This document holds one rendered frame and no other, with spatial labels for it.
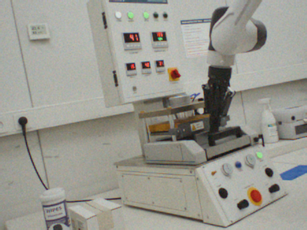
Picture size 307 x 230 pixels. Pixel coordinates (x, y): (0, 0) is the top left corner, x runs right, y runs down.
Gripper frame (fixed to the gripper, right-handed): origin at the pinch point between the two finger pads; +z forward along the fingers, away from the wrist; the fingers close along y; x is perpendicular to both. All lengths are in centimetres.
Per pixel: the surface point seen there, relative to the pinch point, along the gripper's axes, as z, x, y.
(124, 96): -5.6, -15.5, -30.9
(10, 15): -30, -32, -95
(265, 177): 15.4, 9.2, 16.2
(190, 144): 2.5, -14.1, 2.6
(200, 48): -14, 64, -68
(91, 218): 23, -44, -8
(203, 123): 0.2, -0.9, -4.4
